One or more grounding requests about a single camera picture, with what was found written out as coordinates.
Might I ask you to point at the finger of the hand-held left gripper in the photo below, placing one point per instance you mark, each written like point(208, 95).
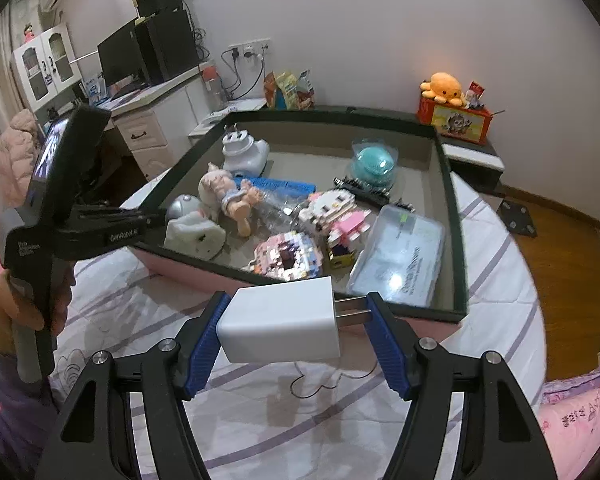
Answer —
point(130, 216)

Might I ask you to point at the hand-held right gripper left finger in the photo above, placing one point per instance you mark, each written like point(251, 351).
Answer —
point(205, 355)

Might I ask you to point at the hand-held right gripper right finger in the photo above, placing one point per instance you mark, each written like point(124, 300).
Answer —
point(387, 350)

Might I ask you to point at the white astronaut toy silver head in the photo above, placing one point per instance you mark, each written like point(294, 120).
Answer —
point(195, 232)

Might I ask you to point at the white charger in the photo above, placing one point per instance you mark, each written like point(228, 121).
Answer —
point(280, 320)

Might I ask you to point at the clear plastic case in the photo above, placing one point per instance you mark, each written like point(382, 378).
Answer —
point(400, 255)

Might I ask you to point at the pink baby doll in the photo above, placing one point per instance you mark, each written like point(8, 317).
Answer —
point(225, 190)

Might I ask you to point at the blue and gold small box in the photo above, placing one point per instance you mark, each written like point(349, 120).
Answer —
point(342, 260)

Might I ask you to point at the pink donut block figure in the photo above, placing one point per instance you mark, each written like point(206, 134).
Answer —
point(285, 255)

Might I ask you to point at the white plug-in device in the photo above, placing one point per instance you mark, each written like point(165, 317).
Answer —
point(245, 155)

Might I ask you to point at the white cat block figure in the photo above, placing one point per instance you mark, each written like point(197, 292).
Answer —
point(330, 210)

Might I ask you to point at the black hair clip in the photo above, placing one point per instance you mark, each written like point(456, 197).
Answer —
point(365, 191)

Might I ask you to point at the pink storage box black rim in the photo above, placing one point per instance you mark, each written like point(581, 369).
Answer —
point(305, 160)

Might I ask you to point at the teal round toy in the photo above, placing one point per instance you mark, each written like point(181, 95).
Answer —
point(372, 162)

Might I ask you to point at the person's left forearm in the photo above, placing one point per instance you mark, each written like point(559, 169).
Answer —
point(10, 420)

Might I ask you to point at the person's left hand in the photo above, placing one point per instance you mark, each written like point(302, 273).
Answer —
point(5, 315)

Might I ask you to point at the pink padded jacket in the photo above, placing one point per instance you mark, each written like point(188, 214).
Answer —
point(17, 155)

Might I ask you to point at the white desk with drawers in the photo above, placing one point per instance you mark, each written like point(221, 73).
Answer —
point(150, 140)

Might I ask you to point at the blue and white box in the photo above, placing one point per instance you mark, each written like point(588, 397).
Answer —
point(94, 89)

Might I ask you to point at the white glass-door cabinet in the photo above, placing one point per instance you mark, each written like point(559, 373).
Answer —
point(45, 65)

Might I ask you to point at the black computer monitor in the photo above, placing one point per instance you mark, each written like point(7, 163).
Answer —
point(122, 52)

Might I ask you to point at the white curtain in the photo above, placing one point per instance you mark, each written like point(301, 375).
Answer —
point(10, 50)

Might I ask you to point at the clear bottle with orange cap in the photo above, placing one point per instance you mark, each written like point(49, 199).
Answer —
point(214, 87)

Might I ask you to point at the white-top nightstand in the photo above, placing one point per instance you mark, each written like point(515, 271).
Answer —
point(240, 105)

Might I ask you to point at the small pink doll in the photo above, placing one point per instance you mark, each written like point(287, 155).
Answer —
point(29, 31)

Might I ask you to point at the black computer tower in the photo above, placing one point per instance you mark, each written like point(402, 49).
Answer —
point(167, 45)

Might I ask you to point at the orange snack bag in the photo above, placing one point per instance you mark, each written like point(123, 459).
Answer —
point(271, 90)

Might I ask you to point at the yellow and blue snack bag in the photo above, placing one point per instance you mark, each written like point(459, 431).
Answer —
point(287, 91)

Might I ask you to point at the pink quilt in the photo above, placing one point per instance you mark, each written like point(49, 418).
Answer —
point(580, 420)

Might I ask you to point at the pale snack bag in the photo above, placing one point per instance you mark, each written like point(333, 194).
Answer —
point(306, 90)

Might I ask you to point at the red and yellow toy box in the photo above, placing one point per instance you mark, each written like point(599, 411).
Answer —
point(455, 122)

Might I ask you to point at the orange octopus plush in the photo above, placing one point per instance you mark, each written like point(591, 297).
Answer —
point(442, 87)

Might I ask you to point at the red snack pack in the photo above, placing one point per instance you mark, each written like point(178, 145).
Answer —
point(474, 94)

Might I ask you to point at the black metal bracket base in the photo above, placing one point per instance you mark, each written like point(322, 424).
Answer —
point(519, 219)

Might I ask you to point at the white wall socket strip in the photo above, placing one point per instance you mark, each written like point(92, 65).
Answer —
point(250, 46)

